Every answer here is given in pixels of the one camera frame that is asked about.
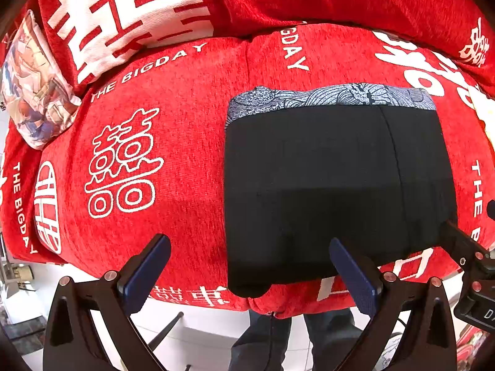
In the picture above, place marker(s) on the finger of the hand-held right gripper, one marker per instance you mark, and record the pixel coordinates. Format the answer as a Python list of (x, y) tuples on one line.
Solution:
[(466, 245)]

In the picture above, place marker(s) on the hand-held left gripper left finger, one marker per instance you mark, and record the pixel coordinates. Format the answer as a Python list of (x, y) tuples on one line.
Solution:
[(149, 274)]

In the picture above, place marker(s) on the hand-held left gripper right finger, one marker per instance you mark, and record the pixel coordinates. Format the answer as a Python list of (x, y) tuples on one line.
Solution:
[(354, 278)]

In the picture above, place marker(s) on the black pants with patterned waistband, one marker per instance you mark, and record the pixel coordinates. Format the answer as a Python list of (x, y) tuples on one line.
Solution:
[(328, 181)]

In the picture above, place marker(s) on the red patterned cloth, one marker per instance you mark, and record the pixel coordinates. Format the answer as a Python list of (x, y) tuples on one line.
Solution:
[(470, 346)]

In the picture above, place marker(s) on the black metal rod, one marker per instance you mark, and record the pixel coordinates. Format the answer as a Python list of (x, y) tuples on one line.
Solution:
[(166, 332)]

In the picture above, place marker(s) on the person's legs in dark trousers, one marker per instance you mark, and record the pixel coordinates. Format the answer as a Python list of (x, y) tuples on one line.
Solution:
[(267, 340)]

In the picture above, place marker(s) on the red printed sofa cover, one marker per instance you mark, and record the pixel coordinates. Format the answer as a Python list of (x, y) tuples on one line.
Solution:
[(185, 85)]

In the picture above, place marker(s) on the colourful printed cushion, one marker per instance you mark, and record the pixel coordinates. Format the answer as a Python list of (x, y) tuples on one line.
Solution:
[(34, 92)]

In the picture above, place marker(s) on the red and white printed pillow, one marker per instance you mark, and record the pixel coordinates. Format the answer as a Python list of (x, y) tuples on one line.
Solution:
[(116, 19)]

